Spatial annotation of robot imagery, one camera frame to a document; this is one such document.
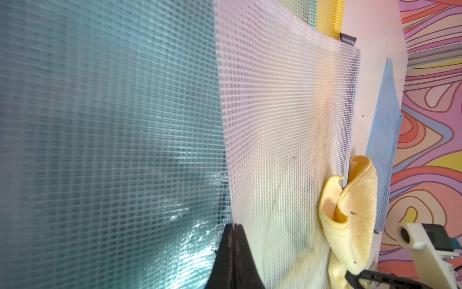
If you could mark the light blue mesh document bag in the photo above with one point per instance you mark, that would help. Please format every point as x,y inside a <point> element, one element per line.
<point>383,140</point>

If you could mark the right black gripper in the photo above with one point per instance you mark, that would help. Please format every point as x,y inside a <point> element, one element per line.
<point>430,247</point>

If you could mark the white blue-zip document bag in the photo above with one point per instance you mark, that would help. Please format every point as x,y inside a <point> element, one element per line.
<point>287,96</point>

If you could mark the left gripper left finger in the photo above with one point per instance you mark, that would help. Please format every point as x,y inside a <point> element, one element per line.
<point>223,272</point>

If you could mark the green zip document bag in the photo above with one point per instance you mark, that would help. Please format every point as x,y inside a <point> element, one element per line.
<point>306,10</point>

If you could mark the yellow wiping cloth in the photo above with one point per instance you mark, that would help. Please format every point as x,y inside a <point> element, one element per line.
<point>347,217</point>

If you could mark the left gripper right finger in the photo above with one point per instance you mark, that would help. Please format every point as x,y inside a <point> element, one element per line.
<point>246,274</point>

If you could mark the yellow document bag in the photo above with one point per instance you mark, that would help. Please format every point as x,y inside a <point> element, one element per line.
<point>330,14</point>

